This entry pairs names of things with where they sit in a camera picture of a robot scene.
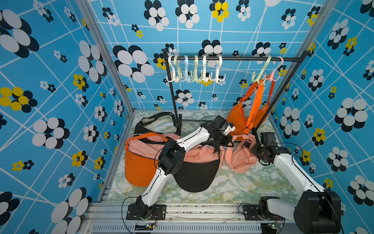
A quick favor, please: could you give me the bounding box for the orange sling bag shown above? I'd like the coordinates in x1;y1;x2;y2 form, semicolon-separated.
124;132;170;188
252;75;275;128
227;83;264;136

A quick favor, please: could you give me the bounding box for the black sling bag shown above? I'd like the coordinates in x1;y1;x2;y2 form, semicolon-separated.
134;112;181;136
173;142;225;193

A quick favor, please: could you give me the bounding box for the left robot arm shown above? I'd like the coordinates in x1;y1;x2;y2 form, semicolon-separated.
135;115;235;218

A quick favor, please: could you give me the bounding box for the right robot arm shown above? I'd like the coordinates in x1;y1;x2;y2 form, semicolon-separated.
251;132;344;234

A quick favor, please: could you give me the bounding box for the white hook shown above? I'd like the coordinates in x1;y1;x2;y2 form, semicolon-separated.
166;56;179;83
199;55;212;84
209;55;226;83

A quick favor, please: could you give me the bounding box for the light blue hook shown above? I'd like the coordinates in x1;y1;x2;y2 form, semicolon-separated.
181;55;191;83

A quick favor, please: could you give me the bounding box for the pink hook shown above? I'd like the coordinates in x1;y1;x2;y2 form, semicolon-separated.
266;57;284;82

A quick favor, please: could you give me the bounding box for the black clothes rack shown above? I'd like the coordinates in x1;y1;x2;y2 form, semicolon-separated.
162;48;307;134

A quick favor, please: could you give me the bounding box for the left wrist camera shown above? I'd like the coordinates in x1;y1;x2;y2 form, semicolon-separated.
223;123;236;136

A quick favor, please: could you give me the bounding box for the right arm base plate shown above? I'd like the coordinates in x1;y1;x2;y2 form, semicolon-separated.
238;203;282;222

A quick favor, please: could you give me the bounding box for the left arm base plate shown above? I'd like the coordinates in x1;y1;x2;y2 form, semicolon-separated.
126;203;167;221

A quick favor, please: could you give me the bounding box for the aluminium frame rail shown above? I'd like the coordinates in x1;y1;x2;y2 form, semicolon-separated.
79;203;301;234

